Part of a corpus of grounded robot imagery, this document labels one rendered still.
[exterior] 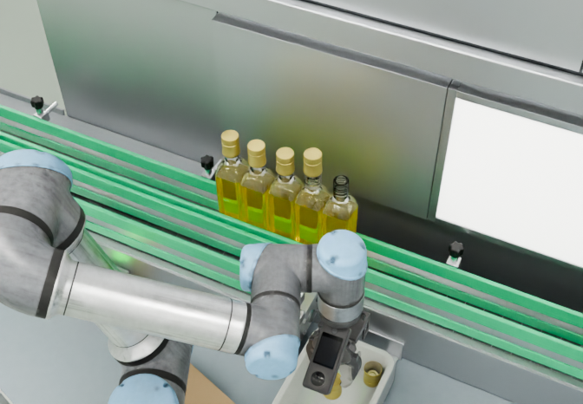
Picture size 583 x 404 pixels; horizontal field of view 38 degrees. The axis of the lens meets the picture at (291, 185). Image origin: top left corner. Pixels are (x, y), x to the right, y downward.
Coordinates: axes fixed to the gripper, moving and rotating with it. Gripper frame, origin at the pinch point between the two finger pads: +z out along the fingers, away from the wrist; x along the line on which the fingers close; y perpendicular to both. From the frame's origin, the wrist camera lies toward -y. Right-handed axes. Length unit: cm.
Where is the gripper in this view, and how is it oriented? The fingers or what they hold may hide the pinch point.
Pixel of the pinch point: (332, 381)
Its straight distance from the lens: 154.4
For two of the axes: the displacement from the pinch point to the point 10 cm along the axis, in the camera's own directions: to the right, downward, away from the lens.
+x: -8.9, -3.2, 3.3
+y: 4.5, -6.4, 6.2
